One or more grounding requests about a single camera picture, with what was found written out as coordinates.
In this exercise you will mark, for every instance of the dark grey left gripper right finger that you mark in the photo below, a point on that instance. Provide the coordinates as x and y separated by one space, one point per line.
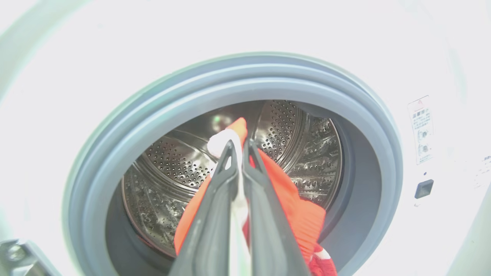
268 234

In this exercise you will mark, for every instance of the white washing machine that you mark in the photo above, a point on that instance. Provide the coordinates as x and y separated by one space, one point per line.
115 57

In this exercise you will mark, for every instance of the metal door hinge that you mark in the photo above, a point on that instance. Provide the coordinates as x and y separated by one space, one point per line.
19 258

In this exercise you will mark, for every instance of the black door latch socket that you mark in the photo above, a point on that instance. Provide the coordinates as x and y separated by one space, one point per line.
424 189

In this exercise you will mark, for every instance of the perforated steel drum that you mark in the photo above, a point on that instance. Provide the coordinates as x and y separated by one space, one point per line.
172 161

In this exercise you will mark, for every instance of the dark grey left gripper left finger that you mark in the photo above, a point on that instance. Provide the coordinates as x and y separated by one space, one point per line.
209 230

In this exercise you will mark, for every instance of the white warning sticker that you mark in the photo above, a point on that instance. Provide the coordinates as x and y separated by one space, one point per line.
421 129

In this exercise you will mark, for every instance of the red and white garment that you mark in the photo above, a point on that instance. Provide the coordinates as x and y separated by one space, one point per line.
295 214

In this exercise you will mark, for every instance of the grey rubber door gasket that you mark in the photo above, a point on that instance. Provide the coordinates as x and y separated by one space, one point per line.
368 161

